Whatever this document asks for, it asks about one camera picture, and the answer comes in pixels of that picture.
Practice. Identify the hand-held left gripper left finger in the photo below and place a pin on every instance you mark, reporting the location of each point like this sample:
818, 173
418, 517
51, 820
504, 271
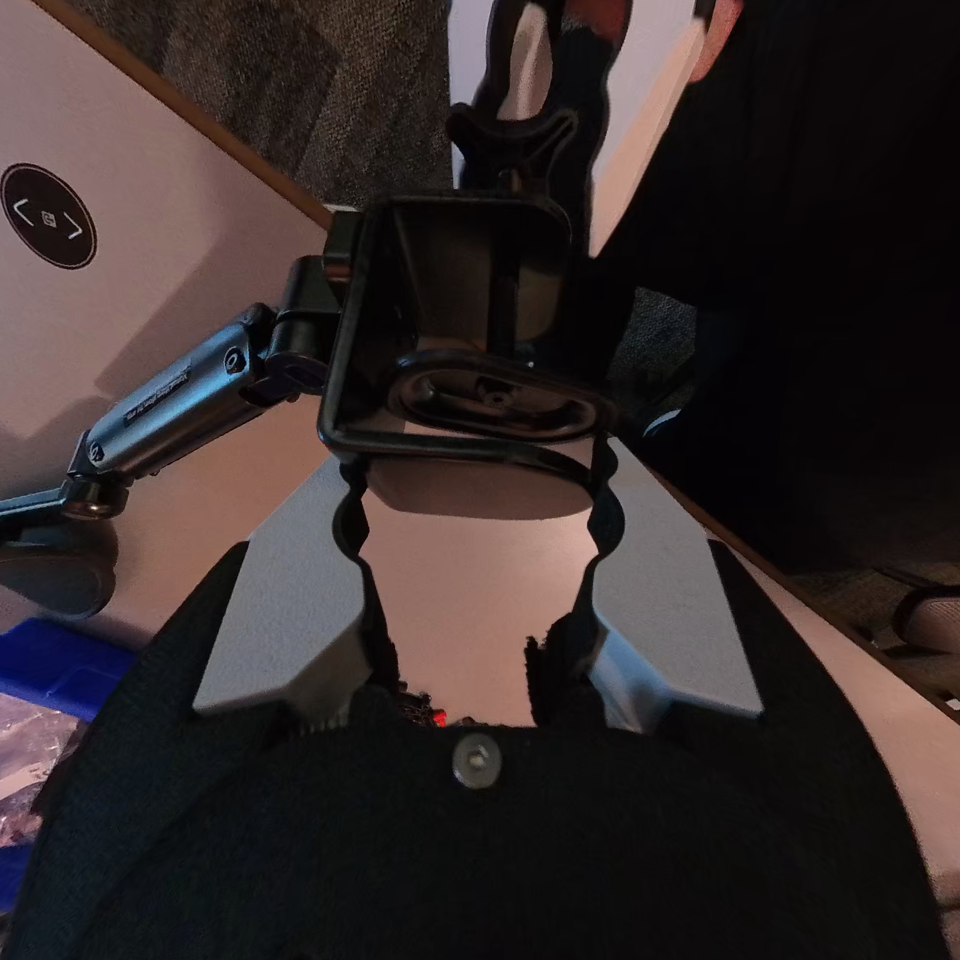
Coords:
292, 600

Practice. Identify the blue plastic bin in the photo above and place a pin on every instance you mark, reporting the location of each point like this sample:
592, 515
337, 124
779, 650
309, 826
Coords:
60, 660

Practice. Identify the person's right hand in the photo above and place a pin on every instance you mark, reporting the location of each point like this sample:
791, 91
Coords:
720, 37

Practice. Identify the clear plastic bag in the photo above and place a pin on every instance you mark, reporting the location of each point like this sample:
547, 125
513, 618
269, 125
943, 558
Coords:
30, 750

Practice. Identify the pile of lego pieces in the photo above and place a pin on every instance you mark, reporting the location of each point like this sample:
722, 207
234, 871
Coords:
424, 709

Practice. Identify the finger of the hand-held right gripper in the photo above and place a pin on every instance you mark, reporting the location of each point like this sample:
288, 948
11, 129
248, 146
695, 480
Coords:
652, 75
469, 52

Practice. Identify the black desk clamp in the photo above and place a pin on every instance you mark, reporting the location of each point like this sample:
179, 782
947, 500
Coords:
375, 300

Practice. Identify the black round table disc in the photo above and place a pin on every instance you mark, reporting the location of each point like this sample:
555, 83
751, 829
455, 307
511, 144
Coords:
22, 240

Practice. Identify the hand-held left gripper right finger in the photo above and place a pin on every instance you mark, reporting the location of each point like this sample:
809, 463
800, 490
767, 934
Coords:
675, 600

